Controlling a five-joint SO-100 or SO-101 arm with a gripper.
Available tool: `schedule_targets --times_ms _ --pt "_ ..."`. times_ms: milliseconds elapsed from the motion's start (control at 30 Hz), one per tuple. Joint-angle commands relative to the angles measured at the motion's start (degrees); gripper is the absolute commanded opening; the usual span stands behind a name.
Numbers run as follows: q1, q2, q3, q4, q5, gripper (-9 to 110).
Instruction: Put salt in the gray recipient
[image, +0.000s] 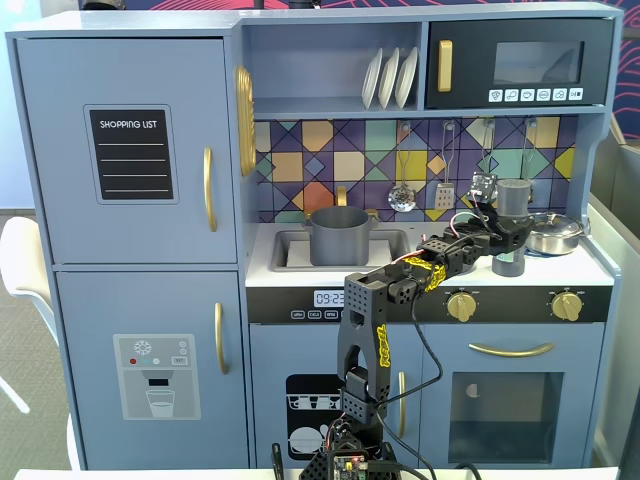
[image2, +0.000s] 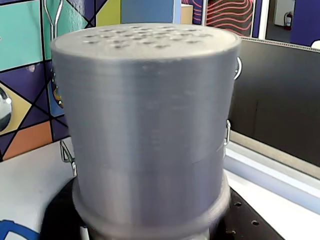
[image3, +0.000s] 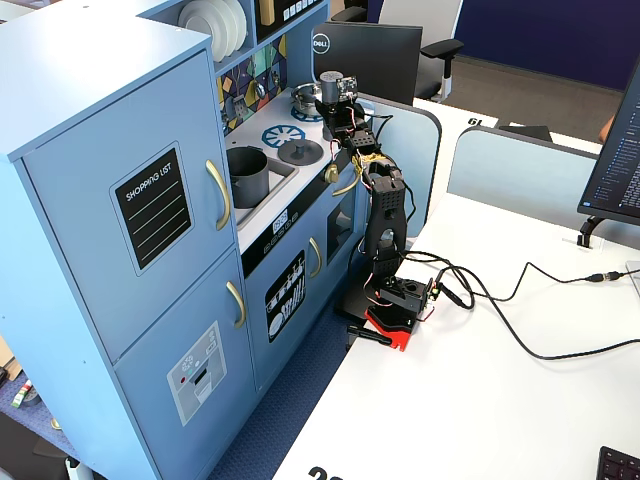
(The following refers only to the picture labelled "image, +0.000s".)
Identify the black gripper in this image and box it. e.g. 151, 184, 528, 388
471, 206, 535, 258

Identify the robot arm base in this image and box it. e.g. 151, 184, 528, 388
298, 424, 402, 480

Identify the steel toy pot with lid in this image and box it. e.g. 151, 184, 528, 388
524, 210, 586, 256

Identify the metal toy slotted spatula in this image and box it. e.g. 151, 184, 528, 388
433, 122, 457, 212

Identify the metal hanging toy utensil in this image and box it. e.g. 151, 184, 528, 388
519, 119, 539, 184

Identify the metal toy ladle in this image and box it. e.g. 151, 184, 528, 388
475, 119, 500, 176

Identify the gold stove knob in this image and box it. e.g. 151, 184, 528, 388
550, 292, 584, 323
446, 291, 479, 323

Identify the metal toy skimmer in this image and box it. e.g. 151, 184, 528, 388
388, 122, 418, 214

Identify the gold toy faucet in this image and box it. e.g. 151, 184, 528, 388
299, 185, 381, 231

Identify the gray printed pot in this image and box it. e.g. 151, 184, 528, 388
301, 206, 377, 266

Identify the black toy microwave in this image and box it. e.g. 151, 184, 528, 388
424, 18, 615, 110

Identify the white toy plate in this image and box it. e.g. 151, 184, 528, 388
361, 47, 385, 110
394, 46, 420, 109
378, 47, 402, 110

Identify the blue oven door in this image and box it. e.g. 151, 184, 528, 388
422, 324, 606, 469

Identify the gray toy sink basin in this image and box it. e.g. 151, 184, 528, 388
269, 228, 415, 274

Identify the blue dishwasher door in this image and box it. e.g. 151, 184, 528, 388
248, 324, 424, 469

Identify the gold toy phone handset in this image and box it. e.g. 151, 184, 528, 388
234, 64, 257, 177

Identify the robot controller board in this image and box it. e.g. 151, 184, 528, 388
329, 451, 372, 474

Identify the black shopping list chalkboard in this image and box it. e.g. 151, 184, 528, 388
83, 103, 180, 205

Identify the blue wooden toy kitchen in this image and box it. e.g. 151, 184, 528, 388
4, 2, 626, 471

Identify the blue lower fridge door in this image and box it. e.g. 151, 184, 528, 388
54, 270, 250, 469

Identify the blue fridge door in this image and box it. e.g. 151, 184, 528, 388
14, 38, 239, 265
54, 270, 250, 469

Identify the blue upper fridge door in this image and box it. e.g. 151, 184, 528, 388
14, 38, 239, 265

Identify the white chair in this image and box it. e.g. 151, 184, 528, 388
0, 216, 71, 471

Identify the small wrist camera board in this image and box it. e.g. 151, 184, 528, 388
470, 171, 500, 203

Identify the gold oven handle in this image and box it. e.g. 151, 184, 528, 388
468, 342, 555, 359

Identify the thin black camera cable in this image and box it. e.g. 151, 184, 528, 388
380, 292, 444, 480

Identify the gold microwave handle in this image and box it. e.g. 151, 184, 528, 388
437, 39, 454, 94

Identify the gold upper fridge handle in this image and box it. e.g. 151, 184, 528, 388
202, 145, 220, 234

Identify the gold fridge handle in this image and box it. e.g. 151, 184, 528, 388
202, 145, 220, 234
214, 301, 231, 376

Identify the gold lower fridge handle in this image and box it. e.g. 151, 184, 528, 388
214, 301, 231, 376

